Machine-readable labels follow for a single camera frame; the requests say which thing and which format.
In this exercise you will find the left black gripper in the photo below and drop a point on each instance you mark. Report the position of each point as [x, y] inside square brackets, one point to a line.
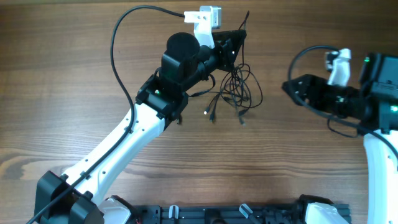
[226, 49]

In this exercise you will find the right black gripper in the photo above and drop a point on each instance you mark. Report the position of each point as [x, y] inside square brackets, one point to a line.
[310, 83]

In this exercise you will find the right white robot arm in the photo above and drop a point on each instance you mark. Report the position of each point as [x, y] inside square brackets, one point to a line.
[374, 105]

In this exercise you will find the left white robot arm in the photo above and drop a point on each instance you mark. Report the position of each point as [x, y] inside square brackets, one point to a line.
[79, 195]

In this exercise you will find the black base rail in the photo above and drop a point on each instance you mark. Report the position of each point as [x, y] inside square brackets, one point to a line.
[297, 212]

